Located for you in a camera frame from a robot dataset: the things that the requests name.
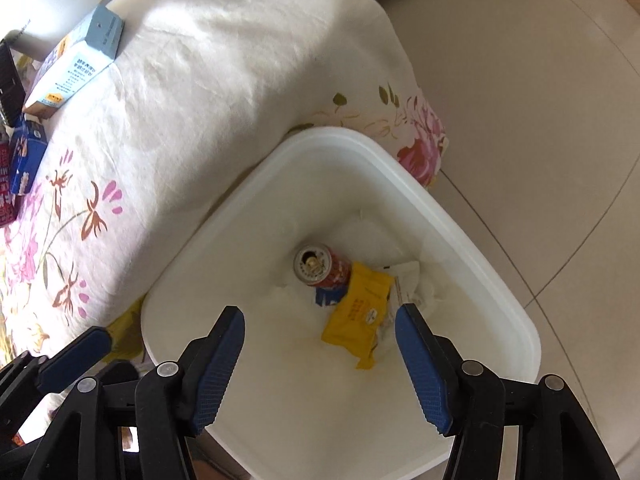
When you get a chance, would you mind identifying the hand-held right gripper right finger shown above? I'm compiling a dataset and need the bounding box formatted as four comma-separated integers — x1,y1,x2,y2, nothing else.
394,302,621,480

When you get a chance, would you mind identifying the white plastic bin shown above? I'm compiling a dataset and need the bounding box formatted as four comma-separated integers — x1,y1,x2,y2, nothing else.
140,126,542,467

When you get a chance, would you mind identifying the yellow snack packet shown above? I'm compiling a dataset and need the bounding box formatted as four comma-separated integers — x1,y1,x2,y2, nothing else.
321,261,398,371

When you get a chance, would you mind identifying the floral tablecloth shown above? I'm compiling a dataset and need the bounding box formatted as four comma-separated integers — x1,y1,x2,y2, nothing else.
0,0,450,411

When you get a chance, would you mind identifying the white paper wrapper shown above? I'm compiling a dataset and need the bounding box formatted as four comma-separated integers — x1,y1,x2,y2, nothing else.
385,260,431,311

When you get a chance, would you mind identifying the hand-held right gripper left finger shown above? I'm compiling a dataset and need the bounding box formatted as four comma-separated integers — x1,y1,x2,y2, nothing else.
22,305,246,480

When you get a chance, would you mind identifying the small dark blue box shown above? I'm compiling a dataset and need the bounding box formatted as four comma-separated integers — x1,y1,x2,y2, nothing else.
9,115,48,196

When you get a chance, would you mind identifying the light blue carton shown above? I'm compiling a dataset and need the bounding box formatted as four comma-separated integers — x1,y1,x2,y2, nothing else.
22,4,125,120

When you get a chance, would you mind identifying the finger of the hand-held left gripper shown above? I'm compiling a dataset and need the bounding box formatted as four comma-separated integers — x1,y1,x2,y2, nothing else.
0,326,112,413
97,359,143,387

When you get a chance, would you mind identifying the blue and white wrapper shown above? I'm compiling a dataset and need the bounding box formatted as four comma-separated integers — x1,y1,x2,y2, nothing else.
314,285,348,308

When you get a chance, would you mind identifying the red drink can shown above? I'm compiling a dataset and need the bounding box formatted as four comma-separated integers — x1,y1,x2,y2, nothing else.
292,243,353,291

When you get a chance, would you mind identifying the red packet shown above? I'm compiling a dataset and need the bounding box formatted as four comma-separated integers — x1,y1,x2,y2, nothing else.
0,140,21,228

